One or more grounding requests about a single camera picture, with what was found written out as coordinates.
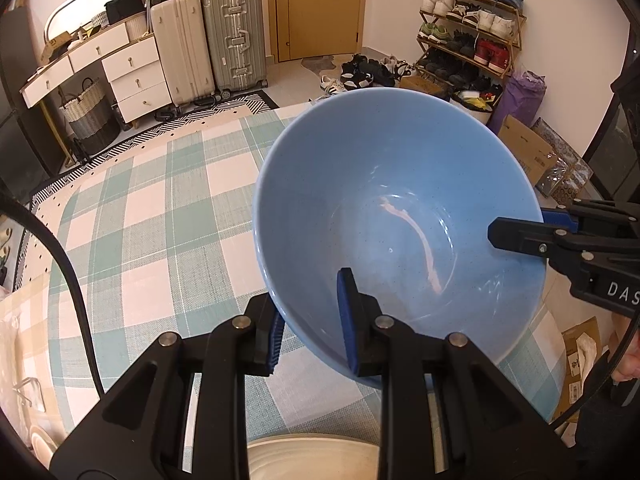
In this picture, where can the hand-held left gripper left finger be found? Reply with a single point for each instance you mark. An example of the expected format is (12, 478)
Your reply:
(272, 340)

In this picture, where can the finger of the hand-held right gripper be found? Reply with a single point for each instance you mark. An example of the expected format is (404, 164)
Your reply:
(520, 235)
(600, 220)

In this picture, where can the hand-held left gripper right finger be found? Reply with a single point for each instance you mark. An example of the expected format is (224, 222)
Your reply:
(347, 320)

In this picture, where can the large cream plate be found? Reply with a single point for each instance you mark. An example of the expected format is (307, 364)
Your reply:
(310, 460)

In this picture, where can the large blue bowl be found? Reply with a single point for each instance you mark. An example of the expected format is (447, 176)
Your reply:
(380, 185)

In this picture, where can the person's right hand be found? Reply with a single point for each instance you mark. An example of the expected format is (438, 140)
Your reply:
(627, 355)

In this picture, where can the patterned plastic packet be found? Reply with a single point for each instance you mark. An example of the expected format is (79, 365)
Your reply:
(565, 165)

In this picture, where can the printed cardboard box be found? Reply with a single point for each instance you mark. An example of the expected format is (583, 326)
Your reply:
(527, 150)

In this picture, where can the flat cardboard box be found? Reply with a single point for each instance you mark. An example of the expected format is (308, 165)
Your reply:
(580, 360)

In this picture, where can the purple bag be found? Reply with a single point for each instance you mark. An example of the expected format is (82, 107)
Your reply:
(520, 100)

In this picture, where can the white trash bin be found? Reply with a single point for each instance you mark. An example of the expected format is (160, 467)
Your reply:
(470, 97)

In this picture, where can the teal checked tablecloth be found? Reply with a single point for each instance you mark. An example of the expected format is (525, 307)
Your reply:
(150, 240)

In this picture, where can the small brown cardboard box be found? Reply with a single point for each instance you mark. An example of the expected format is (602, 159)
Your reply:
(422, 87)

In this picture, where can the row of assorted shoes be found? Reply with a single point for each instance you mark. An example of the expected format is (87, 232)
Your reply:
(475, 25)

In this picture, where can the pile of black shoes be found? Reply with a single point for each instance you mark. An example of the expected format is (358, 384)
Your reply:
(367, 70)

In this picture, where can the wooden shoe rack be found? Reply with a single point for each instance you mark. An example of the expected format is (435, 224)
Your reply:
(500, 8)

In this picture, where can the white sneakers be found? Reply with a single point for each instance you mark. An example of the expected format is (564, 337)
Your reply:
(332, 85)

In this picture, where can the clear acrylic stand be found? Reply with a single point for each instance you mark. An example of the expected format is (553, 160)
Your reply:
(30, 383)

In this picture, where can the small cream plate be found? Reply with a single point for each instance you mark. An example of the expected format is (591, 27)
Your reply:
(40, 445)

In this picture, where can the grey floor mat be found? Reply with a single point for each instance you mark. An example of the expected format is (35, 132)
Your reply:
(320, 62)

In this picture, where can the grey woven basket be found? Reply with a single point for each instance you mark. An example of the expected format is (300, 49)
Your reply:
(90, 120)

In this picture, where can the yellow wooden door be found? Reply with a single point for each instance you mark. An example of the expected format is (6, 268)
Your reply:
(320, 5)

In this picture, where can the silver suitcase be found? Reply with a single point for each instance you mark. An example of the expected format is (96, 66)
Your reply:
(232, 35)

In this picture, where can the white suitcase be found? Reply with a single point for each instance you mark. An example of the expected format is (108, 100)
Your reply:
(182, 45)

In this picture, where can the white vanity desk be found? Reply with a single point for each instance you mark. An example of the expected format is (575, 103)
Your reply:
(135, 55)

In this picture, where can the white framed mirror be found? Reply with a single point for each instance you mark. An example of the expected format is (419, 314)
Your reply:
(75, 5)

